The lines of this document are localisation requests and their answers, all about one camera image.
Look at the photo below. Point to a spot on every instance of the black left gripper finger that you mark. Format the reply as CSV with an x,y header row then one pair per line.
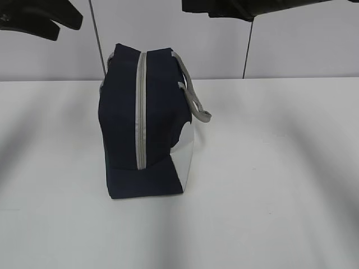
x,y
65,13
30,24

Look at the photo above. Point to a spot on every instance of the navy blue lunch bag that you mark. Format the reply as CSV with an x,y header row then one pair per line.
x,y
146,110

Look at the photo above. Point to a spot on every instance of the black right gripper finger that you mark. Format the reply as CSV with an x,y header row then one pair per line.
x,y
243,10

